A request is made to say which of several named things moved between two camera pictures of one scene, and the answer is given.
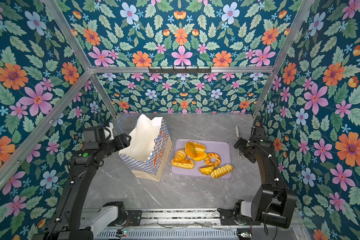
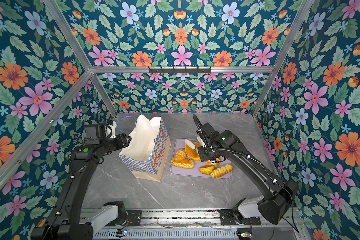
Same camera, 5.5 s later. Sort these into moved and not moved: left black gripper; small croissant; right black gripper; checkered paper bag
Moved: right black gripper
Not moved: checkered paper bag; small croissant; left black gripper
